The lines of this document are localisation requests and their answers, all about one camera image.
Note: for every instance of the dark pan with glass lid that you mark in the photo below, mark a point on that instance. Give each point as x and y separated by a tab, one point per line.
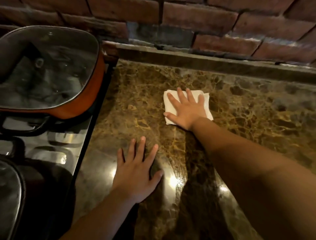
9	197

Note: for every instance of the glass pan lid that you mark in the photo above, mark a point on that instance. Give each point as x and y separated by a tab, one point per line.
44	66

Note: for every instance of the person's left middle finger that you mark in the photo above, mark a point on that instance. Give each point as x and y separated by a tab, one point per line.
140	149

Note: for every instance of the white cloth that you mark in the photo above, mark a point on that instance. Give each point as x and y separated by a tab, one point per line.
187	106

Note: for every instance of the person's left forearm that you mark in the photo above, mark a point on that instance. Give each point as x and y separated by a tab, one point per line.
98	220

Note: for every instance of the person's right hand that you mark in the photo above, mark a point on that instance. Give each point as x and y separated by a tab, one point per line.
188	111

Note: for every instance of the person's right forearm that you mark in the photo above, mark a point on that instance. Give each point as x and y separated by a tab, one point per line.
256	178

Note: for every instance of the person's right little finger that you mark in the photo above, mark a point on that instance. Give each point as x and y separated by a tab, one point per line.
201	100

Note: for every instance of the person's left little finger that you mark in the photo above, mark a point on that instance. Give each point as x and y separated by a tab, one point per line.
120	157

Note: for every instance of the orange square pan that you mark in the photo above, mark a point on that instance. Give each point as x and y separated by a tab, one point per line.
81	99

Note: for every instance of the black gas stove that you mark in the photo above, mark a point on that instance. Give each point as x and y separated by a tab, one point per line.
42	148

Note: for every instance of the black stove grate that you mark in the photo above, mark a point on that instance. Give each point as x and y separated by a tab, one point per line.
24	126

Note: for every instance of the person's right middle finger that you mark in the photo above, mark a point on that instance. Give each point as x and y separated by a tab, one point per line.
182	95

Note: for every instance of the person's left thumb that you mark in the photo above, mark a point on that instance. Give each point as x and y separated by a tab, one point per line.
157	176

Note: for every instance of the person's left hand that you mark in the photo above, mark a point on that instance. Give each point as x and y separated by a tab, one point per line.
133	178

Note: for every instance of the person's right thumb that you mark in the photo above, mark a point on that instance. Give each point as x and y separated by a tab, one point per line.
170	117

